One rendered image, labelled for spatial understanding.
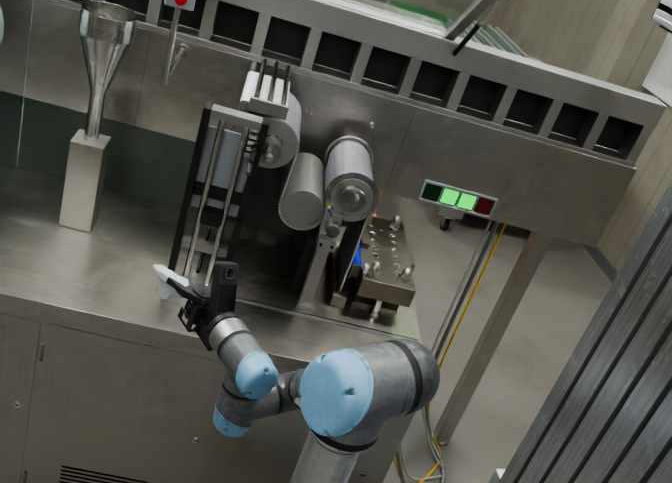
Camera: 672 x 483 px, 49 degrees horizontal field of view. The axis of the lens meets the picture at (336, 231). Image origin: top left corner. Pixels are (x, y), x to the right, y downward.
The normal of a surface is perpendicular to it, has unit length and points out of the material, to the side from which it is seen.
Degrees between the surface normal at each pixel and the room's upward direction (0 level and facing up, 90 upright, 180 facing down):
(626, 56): 90
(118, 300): 0
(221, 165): 90
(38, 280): 0
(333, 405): 82
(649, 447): 90
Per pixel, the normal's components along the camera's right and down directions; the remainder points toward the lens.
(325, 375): -0.76, -0.04
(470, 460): 0.29, -0.84
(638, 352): -0.95, -0.18
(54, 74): 0.02, 0.49
